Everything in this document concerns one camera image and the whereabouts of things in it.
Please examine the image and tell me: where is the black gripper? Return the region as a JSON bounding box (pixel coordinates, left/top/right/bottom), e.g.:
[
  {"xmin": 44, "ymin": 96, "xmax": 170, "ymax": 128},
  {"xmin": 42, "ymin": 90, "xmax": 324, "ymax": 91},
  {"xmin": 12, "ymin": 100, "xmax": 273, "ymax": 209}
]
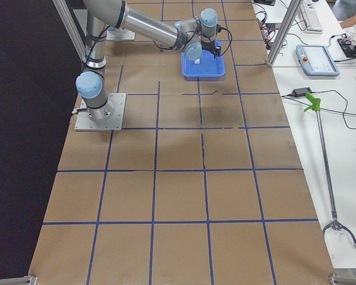
[{"xmin": 202, "ymin": 37, "xmax": 221, "ymax": 59}]

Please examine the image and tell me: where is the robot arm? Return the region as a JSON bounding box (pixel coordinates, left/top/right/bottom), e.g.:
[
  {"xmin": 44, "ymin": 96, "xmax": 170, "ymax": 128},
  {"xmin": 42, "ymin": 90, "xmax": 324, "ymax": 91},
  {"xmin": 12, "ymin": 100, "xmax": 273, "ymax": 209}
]
[{"xmin": 75, "ymin": 1, "xmax": 222, "ymax": 122}]

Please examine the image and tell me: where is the blue plastic tray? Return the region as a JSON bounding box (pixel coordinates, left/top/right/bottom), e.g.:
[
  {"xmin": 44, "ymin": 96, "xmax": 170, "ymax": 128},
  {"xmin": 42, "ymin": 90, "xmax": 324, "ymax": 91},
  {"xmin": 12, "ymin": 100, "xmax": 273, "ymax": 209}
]
[{"xmin": 181, "ymin": 42, "xmax": 225, "ymax": 81}]

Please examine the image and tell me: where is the black power adapter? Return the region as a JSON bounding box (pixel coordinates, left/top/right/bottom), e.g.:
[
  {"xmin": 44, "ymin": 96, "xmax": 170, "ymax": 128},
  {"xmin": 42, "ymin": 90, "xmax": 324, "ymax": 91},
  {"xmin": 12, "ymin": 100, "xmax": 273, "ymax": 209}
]
[{"xmin": 288, "ymin": 87, "xmax": 312, "ymax": 97}]

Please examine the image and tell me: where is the teach pendant tablet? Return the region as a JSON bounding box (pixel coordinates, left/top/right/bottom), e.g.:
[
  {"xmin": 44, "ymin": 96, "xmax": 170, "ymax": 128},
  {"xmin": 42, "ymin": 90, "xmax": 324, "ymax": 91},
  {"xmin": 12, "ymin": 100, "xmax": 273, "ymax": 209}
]
[{"xmin": 295, "ymin": 45, "xmax": 340, "ymax": 77}]

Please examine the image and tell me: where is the white keyboard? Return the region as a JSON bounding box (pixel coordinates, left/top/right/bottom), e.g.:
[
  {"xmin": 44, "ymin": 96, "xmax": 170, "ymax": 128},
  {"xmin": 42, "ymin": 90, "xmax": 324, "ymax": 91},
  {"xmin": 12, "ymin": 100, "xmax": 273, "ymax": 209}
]
[{"xmin": 300, "ymin": 0, "xmax": 323, "ymax": 34}]

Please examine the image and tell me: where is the brown paper table cover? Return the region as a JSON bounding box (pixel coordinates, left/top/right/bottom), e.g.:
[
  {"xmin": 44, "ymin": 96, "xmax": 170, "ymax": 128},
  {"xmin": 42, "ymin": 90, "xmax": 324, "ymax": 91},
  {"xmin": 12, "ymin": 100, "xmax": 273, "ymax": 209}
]
[{"xmin": 29, "ymin": 1, "xmax": 333, "ymax": 284}]

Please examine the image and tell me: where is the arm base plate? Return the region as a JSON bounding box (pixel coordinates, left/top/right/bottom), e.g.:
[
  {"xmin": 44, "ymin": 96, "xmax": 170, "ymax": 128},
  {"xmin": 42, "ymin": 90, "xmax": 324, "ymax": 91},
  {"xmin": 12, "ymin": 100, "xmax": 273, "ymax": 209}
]
[
  {"xmin": 106, "ymin": 28, "xmax": 135, "ymax": 42},
  {"xmin": 75, "ymin": 93, "xmax": 126, "ymax": 131}
]

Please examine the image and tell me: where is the aluminium frame post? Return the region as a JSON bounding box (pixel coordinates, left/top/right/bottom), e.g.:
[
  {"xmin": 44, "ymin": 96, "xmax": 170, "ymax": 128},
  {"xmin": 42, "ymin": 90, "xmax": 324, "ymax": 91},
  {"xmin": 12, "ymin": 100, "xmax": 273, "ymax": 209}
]
[{"xmin": 266, "ymin": 0, "xmax": 302, "ymax": 68}]

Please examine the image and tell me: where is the green handled reacher grabber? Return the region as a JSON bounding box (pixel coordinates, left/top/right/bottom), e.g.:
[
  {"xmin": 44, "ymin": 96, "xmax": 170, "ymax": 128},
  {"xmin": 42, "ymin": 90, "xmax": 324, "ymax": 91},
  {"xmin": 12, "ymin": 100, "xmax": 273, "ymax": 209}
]
[{"xmin": 303, "ymin": 92, "xmax": 356, "ymax": 253}]

